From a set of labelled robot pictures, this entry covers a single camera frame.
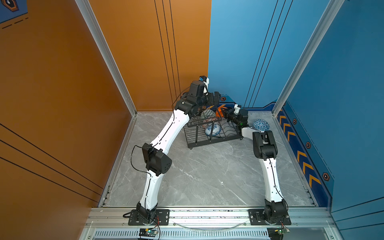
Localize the dark blue patterned bowl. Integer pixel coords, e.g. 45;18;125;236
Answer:
253;119;270;132

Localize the orange plastic bowl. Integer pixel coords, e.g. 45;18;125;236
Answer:
213;104;228;118

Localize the aluminium corner post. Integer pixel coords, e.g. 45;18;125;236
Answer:
75;0;137;117
272;0;345;117

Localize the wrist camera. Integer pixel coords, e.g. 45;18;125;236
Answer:
199;76;209;95
234;104;242;115

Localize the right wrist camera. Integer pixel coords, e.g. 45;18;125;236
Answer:
234;104;242;115

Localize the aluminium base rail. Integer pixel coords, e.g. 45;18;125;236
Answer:
80;206;343;240

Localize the aluminium corner post right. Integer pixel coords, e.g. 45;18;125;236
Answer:
272;0;345;117

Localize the green patterned ceramic bowl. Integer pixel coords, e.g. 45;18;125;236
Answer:
201;109;216;122

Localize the aluminium corner post left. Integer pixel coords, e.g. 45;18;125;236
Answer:
75;0;137;117

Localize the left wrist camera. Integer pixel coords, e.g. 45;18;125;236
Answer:
199;76;209;95

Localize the green circuit board left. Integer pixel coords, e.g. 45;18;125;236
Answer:
138;228;160;240

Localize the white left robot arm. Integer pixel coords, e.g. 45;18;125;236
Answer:
133;76;221;225

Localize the circuit board right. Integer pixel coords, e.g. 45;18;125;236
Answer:
267;228;291;240

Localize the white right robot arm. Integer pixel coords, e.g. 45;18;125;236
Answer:
223;104;292;227

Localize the black wire dish rack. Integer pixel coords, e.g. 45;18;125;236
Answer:
184;104;242;149

